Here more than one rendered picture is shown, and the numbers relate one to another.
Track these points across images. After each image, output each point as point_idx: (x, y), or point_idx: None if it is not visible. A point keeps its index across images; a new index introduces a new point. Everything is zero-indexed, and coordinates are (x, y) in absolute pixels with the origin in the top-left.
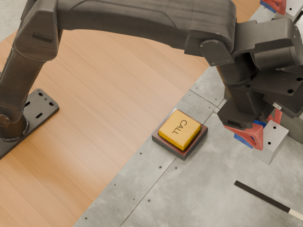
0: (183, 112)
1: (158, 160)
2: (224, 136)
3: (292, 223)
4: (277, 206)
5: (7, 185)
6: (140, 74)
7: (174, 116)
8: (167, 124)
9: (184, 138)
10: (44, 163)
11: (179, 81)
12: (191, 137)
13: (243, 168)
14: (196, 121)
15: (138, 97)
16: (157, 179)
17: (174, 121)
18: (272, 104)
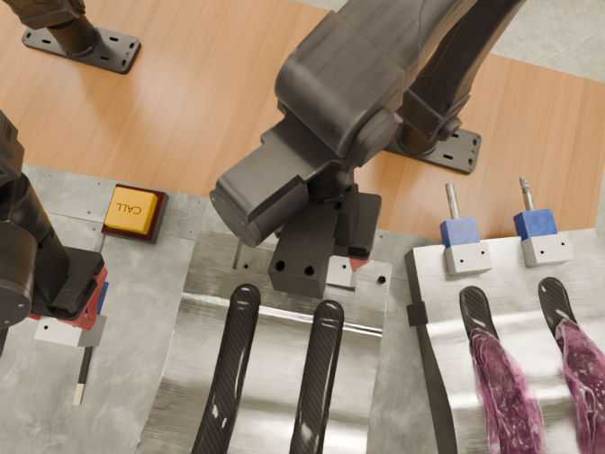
0: (160, 204)
1: (96, 205)
2: (157, 266)
3: (67, 393)
4: (81, 367)
5: (15, 74)
6: (208, 133)
7: (141, 196)
8: (126, 193)
9: (115, 220)
10: (53, 95)
11: (215, 181)
12: (121, 228)
13: (121, 306)
14: (153, 225)
15: (174, 148)
16: (72, 215)
17: (134, 198)
18: None
